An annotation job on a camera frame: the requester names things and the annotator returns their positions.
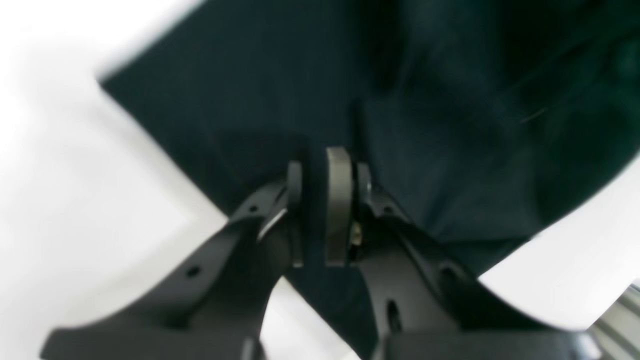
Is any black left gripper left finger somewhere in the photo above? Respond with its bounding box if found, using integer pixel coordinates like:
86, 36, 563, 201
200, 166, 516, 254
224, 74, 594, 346
40, 162, 303, 360

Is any black t-shirt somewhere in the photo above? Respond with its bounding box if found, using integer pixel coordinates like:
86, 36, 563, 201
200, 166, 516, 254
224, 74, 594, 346
101, 0, 639, 358

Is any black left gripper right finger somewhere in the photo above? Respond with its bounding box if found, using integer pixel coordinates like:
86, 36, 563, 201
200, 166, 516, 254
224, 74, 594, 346
326, 146, 603, 360

